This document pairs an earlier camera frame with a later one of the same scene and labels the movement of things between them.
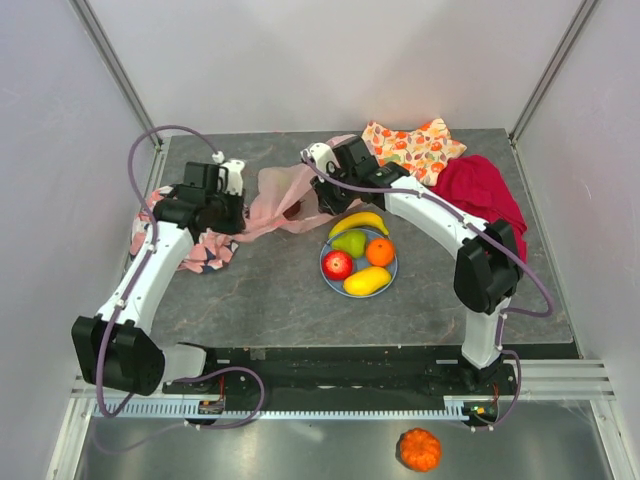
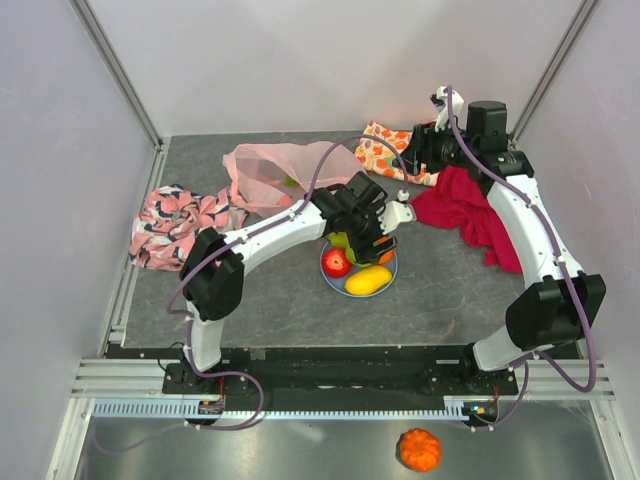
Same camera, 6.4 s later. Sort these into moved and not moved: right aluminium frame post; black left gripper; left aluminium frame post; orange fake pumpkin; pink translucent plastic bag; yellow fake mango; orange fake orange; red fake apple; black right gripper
Moved: black right gripper; pink translucent plastic bag; black left gripper
Not moved: left aluminium frame post; right aluminium frame post; orange fake orange; yellow fake mango; red fake apple; orange fake pumpkin
